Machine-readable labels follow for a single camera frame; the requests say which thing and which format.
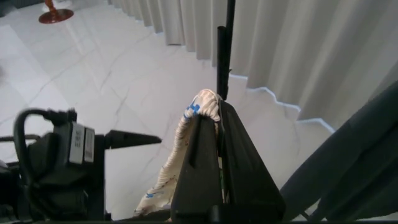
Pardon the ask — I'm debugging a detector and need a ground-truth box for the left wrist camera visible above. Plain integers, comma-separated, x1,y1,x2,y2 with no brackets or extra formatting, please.
29,109,77,175

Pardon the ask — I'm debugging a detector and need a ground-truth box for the cream printed garment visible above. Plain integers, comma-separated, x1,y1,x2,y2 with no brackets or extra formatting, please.
133,88,223,218

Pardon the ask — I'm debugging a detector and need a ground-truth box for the white curtain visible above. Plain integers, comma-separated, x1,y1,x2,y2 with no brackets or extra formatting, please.
107,0,398,130

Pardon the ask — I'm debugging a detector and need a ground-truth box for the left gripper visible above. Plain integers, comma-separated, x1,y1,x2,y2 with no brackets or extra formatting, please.
29,124,162,220

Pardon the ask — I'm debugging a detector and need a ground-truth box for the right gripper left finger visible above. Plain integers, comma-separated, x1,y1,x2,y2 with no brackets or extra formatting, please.
170,113,224,222

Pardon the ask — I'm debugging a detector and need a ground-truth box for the red round stand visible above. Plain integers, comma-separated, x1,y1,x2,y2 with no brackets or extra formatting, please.
38,0,75,25

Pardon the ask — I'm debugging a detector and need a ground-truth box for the dark grey t-shirt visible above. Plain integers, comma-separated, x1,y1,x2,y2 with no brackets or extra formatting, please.
279,80,398,222

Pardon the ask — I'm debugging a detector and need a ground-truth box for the black clothes rack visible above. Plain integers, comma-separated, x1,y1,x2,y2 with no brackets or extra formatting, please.
216,0,236,101

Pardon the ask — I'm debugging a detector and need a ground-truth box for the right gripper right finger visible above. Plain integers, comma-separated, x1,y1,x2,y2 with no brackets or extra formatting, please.
217,100,286,222

